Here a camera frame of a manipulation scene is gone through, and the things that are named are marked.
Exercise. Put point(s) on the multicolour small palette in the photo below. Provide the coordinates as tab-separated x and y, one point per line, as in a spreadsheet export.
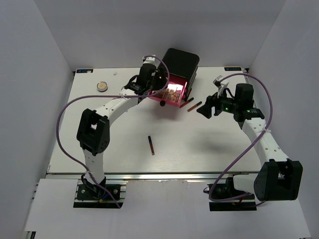
175	97

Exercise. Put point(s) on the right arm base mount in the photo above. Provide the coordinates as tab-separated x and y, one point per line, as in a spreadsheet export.
226	198

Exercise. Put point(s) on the right blue table sticker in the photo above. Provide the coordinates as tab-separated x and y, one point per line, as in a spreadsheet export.
235	69

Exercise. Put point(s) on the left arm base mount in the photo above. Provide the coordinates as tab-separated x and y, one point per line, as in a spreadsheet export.
86	198

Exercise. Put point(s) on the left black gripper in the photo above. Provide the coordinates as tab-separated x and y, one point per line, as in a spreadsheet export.
160	82

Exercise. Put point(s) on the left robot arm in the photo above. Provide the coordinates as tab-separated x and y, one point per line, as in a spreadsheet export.
94	128

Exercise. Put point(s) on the dark red lip gloss tube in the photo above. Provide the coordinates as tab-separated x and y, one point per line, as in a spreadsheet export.
151	145

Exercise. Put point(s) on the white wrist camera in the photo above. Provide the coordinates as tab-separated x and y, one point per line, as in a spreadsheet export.
220	84
149	60

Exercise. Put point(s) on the square palette label side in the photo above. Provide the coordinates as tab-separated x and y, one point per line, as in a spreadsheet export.
165	94

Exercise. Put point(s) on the left blue table sticker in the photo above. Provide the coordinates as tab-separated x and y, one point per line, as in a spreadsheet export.
84	71

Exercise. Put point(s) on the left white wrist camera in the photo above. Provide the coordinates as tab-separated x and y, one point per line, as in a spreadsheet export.
149	60

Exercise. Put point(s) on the black drawer cabinet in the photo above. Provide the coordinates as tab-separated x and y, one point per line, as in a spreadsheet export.
182	66

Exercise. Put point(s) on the pink drawer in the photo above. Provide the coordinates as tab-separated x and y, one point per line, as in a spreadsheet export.
176	83

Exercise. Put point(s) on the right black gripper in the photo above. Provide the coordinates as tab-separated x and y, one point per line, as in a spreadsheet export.
206	109

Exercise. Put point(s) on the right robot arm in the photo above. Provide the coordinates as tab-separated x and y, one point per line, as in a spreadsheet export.
279	178

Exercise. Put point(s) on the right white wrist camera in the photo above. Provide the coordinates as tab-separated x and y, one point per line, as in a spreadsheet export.
220	84

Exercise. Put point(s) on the round gold powder compact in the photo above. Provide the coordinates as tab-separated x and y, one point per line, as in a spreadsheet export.
102	86

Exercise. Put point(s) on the blue table sticker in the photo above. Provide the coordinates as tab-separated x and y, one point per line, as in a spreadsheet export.
235	69
84	71

